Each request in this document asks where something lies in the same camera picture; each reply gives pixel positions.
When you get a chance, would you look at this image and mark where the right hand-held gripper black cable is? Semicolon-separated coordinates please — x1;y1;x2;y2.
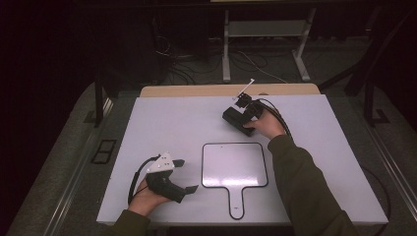
257;97;391;235

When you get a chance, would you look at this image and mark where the black floor cables bundle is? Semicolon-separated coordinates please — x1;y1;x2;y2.
152;19;230;86

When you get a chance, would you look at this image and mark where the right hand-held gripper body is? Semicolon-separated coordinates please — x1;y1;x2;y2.
233;78;265;122

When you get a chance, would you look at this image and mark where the black floor socket frame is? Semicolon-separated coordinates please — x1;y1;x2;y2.
90;139;118;165

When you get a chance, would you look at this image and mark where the metal floor rail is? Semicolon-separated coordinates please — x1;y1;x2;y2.
42;97;116;236
365;124;417;214

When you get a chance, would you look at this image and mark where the black metal stand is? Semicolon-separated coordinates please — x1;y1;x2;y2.
363;78;391;128
83;67;114;128

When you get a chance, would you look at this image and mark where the white table cover board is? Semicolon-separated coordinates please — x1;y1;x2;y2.
96;93;389;227

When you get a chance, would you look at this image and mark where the white metal stand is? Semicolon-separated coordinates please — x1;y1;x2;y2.
221;7;318;84

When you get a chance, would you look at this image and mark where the small whiteboard with handle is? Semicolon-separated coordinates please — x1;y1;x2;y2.
201;142;269;221

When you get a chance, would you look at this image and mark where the hand-held gripper black cable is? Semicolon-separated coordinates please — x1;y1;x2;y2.
257;97;391;235
127;154;159;206

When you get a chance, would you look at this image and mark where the white floor cable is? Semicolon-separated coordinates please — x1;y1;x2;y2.
236;49;289;85

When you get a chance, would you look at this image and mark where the person's right hand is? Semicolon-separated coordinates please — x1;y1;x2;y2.
243;109;287;141

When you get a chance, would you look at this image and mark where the left hand-held gripper black cable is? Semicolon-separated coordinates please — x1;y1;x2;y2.
127;154;159;206

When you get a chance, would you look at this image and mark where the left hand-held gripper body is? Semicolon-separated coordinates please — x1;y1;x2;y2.
145;151;187;204

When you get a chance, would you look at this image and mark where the black whiteboard eraser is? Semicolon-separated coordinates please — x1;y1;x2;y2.
221;106;257;138

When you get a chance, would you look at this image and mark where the person's left hand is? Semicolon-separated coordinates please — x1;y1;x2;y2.
127;178;172;217

